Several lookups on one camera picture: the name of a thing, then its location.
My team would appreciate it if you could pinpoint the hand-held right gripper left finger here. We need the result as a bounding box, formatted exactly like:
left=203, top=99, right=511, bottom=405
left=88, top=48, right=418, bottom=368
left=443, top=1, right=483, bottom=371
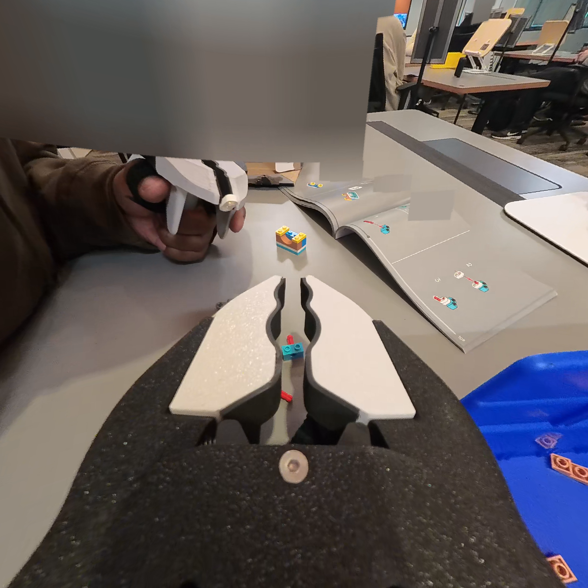
left=169, top=275, right=286, bottom=420

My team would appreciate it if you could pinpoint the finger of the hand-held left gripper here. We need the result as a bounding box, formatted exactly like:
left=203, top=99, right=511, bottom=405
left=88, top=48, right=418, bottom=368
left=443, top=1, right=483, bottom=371
left=155, top=156, right=221, bottom=236
left=213, top=160, right=249, bottom=240

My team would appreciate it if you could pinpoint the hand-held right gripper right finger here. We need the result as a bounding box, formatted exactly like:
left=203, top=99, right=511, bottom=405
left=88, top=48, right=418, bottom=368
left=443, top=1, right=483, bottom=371
left=300, top=275, right=417, bottom=424

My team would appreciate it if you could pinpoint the small orange blue brick model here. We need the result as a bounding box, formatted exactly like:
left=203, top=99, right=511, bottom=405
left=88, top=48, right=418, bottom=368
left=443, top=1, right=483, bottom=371
left=276, top=225, right=307, bottom=255

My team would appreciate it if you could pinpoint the person's left forearm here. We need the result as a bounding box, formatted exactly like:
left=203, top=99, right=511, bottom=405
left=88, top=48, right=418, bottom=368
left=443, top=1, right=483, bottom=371
left=0, top=138, right=161, bottom=350

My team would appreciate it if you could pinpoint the grey desk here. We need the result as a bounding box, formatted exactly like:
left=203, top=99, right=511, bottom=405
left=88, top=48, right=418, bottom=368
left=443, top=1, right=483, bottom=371
left=0, top=109, right=588, bottom=488

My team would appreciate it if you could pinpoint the wooden edged office desk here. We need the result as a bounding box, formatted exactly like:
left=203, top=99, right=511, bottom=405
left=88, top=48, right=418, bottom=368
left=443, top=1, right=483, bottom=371
left=404, top=64, right=551, bottom=136
left=494, top=48, right=582, bottom=65

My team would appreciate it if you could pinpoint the colourful cardboard toy box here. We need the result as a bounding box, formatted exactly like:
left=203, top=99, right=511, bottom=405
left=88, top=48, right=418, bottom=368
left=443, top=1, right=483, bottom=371
left=246, top=162, right=304, bottom=188

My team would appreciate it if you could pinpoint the grey instruction booklet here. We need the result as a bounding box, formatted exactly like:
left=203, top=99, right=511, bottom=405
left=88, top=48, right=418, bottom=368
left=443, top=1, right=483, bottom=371
left=278, top=177, right=559, bottom=353

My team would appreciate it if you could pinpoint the blue plastic bin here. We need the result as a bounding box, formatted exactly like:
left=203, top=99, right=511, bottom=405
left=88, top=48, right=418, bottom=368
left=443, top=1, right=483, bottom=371
left=459, top=350, right=588, bottom=588

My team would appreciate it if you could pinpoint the black office chair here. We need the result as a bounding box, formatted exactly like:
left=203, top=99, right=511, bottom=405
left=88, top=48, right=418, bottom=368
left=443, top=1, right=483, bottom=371
left=367, top=32, right=414, bottom=113

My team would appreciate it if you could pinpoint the salmon toy brick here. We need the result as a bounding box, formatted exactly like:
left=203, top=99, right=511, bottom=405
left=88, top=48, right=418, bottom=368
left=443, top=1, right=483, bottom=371
left=547, top=553, right=579, bottom=584
left=550, top=452, right=588, bottom=485

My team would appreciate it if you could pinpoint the white rounded board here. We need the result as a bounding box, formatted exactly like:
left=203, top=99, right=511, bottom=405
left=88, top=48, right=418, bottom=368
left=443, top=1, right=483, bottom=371
left=504, top=191, right=588, bottom=267

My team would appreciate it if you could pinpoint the grey monitor on stand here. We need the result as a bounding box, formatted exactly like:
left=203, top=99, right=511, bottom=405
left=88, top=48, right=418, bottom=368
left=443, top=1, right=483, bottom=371
left=410, top=0, right=465, bottom=115

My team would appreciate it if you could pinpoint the tan laptop stand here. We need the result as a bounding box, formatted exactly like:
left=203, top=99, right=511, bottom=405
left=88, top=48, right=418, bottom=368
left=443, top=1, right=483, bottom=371
left=533, top=19, right=570, bottom=55
left=462, top=18, right=513, bottom=58

